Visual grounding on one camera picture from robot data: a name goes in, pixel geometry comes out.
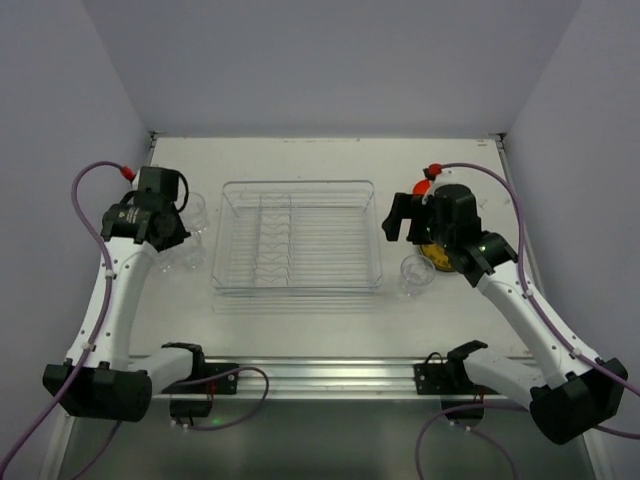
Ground orange plastic bowl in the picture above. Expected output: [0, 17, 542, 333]
[412, 179, 431, 197]

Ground brown patterned plate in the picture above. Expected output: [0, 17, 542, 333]
[418, 244, 455, 273]

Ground clear glass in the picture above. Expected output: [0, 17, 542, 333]
[176, 231, 206, 270]
[180, 192, 210, 233]
[400, 254, 436, 297]
[153, 248, 180, 275]

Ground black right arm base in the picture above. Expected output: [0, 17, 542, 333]
[413, 352, 484, 410]

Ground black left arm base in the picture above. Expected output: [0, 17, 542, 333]
[162, 362, 239, 426]

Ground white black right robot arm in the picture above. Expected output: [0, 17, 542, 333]
[382, 184, 628, 445]

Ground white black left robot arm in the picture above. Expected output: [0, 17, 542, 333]
[43, 166, 205, 422]

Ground clear plastic dish tray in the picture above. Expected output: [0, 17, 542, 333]
[212, 180, 383, 296]

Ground aluminium mounting rail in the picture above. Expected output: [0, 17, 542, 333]
[64, 355, 594, 401]

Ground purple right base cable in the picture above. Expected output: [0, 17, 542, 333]
[414, 404, 531, 480]

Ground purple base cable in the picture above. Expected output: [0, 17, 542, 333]
[414, 404, 531, 480]
[169, 367, 270, 433]

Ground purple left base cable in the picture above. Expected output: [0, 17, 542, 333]
[169, 367, 270, 433]

